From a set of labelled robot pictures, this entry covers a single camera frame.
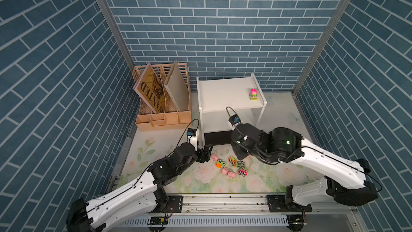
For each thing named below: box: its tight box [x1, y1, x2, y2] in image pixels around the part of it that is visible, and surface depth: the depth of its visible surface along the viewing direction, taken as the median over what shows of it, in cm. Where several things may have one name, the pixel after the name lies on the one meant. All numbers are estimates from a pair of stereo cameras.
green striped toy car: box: [227, 156, 237, 167], surface depth 86 cm
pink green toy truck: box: [237, 167, 249, 178], surface depth 84 cm
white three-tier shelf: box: [196, 73, 268, 146], surface depth 75 cm
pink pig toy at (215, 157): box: [211, 153, 220, 162], surface depth 88 cm
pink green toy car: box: [248, 88, 259, 101], surface depth 71 cm
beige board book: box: [164, 60, 190, 112], surface depth 101 cm
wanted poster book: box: [132, 62, 166, 114], surface depth 95 cm
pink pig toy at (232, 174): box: [226, 170, 237, 178], surface depth 83 cm
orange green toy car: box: [215, 158, 227, 169], surface depth 86 cm
